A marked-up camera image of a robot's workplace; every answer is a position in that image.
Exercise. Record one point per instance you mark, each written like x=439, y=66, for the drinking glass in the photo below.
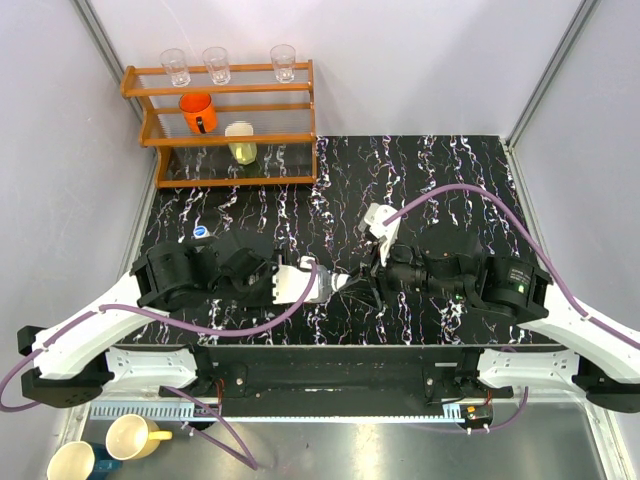
x=283, y=59
x=217, y=64
x=175, y=65

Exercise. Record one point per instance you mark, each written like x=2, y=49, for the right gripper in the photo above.
x=377, y=289

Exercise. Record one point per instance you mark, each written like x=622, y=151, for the right drinking glass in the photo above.
x=283, y=59

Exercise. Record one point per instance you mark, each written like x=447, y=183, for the orange mug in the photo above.
x=199, y=112

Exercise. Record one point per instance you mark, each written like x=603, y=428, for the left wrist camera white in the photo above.
x=291, y=282

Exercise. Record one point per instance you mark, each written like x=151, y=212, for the left drinking glass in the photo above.
x=175, y=65

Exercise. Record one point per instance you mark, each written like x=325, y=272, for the middle drinking glass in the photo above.
x=217, y=64

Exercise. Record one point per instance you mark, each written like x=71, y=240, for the yellow mug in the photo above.
x=133, y=437

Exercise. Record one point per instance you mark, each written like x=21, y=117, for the pale yellow cup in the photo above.
x=243, y=152

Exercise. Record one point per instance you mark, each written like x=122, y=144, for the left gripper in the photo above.
x=266, y=301

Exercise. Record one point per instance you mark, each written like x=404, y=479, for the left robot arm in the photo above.
x=79, y=360

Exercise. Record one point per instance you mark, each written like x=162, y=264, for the dark blue mug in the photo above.
x=80, y=460

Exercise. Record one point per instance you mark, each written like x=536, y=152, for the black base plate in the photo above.
x=312, y=382

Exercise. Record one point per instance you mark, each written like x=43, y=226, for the wooden three-tier rack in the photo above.
x=283, y=117

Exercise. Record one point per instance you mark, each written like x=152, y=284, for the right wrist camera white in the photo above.
x=381, y=223

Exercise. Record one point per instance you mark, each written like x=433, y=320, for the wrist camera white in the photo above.
x=291, y=282
x=381, y=223

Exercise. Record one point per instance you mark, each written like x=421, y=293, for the labelled clear plastic bottle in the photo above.
x=326, y=283

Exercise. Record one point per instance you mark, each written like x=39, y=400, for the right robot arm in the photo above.
x=599, y=356

